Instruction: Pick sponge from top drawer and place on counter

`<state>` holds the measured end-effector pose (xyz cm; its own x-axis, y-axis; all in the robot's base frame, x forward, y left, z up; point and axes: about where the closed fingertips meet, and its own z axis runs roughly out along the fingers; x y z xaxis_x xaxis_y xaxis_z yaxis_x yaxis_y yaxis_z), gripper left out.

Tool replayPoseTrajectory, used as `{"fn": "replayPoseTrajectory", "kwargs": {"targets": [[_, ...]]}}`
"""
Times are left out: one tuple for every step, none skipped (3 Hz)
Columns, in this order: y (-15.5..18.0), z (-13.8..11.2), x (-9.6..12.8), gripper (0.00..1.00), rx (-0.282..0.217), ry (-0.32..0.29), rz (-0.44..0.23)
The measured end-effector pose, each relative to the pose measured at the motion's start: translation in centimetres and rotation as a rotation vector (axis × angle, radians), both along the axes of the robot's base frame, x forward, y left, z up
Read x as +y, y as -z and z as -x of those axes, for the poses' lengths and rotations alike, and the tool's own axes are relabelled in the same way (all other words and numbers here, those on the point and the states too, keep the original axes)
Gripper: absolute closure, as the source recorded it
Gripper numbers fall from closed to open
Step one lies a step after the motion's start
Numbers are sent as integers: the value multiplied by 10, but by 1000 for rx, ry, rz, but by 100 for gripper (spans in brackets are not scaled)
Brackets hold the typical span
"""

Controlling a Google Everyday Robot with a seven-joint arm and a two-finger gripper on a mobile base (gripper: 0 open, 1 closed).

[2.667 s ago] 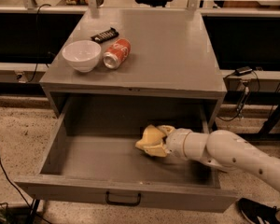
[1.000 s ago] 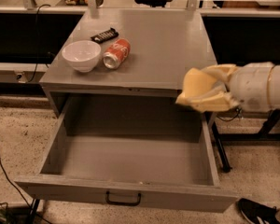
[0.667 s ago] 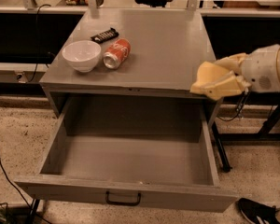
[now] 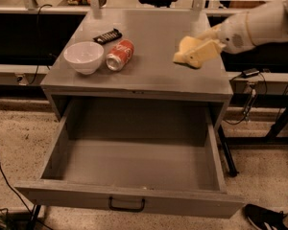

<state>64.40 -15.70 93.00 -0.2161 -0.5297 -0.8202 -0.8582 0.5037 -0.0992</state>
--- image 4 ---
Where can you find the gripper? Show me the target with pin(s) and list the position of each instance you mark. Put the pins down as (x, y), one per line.
(235, 34)

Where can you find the yellow sponge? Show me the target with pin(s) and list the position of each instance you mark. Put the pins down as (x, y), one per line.
(186, 44)

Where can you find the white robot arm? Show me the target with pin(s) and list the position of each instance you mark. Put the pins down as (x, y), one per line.
(242, 32)

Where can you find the grey drawer cabinet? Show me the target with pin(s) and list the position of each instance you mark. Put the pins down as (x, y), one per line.
(151, 73)

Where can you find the open grey top drawer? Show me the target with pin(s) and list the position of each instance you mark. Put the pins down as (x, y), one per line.
(162, 151)

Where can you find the black power adapter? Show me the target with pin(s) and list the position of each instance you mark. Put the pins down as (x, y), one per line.
(250, 73)

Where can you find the red soda can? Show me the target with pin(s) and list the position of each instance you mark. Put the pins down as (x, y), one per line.
(119, 55)

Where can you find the black snack bar wrapper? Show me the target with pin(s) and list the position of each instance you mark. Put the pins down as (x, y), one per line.
(107, 37)

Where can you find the white bowl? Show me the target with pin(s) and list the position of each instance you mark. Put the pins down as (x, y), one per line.
(84, 57)

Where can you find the black stand leg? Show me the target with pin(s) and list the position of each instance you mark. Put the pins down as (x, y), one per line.
(231, 166)

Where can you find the black sneaker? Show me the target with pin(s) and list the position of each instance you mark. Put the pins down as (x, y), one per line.
(264, 219)

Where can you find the black drawer handle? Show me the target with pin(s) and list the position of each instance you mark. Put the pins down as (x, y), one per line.
(125, 205)

